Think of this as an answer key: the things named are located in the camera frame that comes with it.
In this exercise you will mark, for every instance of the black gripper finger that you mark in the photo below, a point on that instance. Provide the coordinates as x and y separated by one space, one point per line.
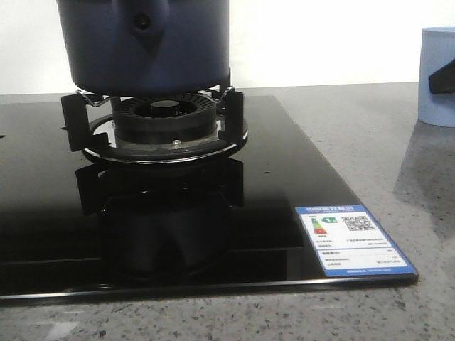
442 80

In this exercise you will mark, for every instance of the light blue ribbed plastic cup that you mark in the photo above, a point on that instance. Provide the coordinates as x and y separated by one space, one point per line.
437 50

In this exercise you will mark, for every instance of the dark blue cooking pot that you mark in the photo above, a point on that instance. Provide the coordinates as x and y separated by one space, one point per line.
140 48

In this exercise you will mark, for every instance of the black pot support grate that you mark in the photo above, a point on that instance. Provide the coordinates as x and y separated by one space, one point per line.
91 129

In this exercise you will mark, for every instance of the blue energy label sticker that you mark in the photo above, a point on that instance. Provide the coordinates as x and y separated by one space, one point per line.
349 242

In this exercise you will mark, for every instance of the black round gas burner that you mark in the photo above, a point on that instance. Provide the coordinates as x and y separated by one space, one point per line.
161 120

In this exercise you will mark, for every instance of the black glass gas stove top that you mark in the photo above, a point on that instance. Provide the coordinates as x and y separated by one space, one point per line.
76 231

